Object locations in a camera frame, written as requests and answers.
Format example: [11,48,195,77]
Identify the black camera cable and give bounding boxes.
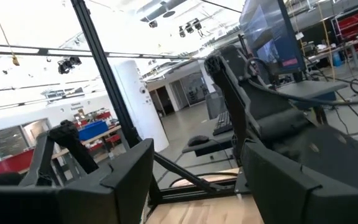
[244,57,358,107]

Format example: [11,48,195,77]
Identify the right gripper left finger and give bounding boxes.
[0,138,155,224]

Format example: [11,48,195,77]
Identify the black ceiling spotlight cluster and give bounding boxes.
[178,17,203,39]
[57,56,83,75]

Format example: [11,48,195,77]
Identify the black keyboard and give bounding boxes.
[212,111,234,137]

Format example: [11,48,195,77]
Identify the wooden workbench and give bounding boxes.
[19,124,123,177]

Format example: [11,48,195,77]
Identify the white round column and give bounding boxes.
[112,59,170,153]

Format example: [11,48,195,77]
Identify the blue plastic bin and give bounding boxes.
[78,120,109,142]

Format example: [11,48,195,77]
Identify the yellow hanging cord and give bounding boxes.
[316,0,336,82]

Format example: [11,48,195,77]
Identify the black computer mouse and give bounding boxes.
[187,134,211,147]

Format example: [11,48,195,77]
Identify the red plastic bin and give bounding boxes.
[0,147,35,175]

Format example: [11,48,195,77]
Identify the grey waste bin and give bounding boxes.
[204,91,228,121]

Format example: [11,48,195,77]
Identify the monitor with blue screen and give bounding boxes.
[239,0,307,83]

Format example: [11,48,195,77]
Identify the rack with red bins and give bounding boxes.
[330,1,358,54]

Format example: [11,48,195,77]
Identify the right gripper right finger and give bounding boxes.
[241,141,358,224]

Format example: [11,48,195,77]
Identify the blue bucket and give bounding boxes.
[333,50,344,68]

